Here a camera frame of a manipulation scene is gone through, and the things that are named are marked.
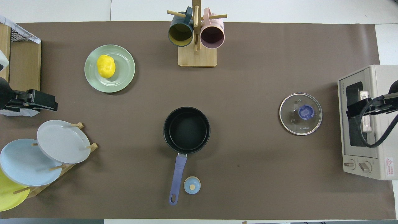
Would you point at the pale green plate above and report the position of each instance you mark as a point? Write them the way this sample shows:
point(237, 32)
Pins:
point(124, 70)

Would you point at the wooden mug tree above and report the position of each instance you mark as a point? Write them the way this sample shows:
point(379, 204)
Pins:
point(197, 57)

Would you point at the grey plate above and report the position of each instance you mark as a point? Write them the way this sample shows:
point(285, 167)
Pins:
point(62, 141)

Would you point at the white printed plastic bag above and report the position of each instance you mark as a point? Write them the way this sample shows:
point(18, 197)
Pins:
point(28, 35)

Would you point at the wooden two-tier shelf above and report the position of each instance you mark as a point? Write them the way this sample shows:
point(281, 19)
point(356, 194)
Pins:
point(26, 65)

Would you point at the beige toaster oven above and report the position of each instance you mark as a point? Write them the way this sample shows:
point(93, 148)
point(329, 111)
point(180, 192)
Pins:
point(381, 77)

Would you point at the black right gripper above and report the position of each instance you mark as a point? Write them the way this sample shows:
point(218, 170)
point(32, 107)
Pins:
point(392, 99)

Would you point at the wooden plate rack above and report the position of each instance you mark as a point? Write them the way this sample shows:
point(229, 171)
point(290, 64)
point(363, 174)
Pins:
point(94, 146)

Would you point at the brown table mat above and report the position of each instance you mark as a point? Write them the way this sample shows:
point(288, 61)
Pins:
point(248, 77)

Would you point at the yellow plate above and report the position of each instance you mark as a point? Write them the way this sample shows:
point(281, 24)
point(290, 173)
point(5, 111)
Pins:
point(7, 196)

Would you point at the glass lid blue knob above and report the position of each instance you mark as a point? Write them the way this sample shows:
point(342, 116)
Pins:
point(289, 119)

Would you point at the light blue plate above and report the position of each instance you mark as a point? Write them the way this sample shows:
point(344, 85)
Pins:
point(25, 165)

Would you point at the dark teal mug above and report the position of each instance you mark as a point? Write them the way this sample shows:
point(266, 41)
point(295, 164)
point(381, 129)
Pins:
point(180, 34)

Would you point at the white crumpled sheet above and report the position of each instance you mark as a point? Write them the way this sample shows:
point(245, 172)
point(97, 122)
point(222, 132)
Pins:
point(18, 113)

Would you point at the pink ribbed mug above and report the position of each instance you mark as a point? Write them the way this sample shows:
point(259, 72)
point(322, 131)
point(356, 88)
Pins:
point(212, 36)

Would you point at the yellow potato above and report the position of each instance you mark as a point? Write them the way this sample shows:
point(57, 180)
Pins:
point(106, 66)

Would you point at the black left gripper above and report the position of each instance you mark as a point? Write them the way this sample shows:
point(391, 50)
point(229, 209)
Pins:
point(6, 93)

